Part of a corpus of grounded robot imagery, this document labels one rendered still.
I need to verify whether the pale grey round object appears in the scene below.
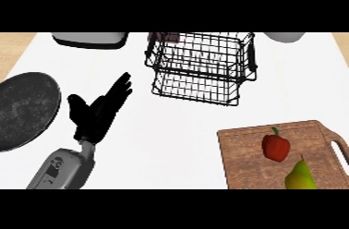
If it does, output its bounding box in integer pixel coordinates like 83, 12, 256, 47
263, 31, 306, 44

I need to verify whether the brown wooden cutting board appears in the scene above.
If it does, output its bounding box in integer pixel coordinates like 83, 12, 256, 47
216, 119, 349, 190

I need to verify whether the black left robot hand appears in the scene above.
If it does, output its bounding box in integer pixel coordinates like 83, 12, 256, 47
66, 71, 134, 145

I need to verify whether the red bell pepper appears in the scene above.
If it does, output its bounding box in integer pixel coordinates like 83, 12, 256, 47
260, 127, 291, 163

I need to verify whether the black wire tiered basket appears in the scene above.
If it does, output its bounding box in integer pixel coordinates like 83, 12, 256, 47
143, 31, 258, 107

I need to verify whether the dark grey round pan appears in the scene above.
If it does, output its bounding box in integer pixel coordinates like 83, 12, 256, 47
0, 71, 62, 153

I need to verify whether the green pear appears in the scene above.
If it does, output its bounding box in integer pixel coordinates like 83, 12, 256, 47
284, 154, 319, 190

